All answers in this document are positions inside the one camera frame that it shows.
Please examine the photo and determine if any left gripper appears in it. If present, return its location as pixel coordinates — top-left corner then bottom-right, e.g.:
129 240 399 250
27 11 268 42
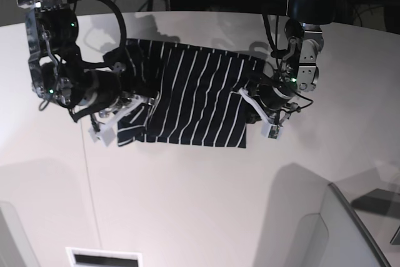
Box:
242 88 303 125

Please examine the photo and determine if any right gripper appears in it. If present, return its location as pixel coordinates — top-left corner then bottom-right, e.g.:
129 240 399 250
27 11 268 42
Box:
90 93 159 126

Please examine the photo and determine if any navy white striped t-shirt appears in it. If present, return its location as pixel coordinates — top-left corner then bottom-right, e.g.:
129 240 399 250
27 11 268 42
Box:
117 39 265 148

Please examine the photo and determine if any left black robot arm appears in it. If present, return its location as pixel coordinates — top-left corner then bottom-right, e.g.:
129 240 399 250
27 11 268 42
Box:
240 0 336 129

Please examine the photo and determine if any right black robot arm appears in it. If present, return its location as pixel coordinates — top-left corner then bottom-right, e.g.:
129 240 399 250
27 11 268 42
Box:
17 0 157 122

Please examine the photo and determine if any white slotted panel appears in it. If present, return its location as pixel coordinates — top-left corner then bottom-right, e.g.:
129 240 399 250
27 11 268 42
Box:
66 247 143 267

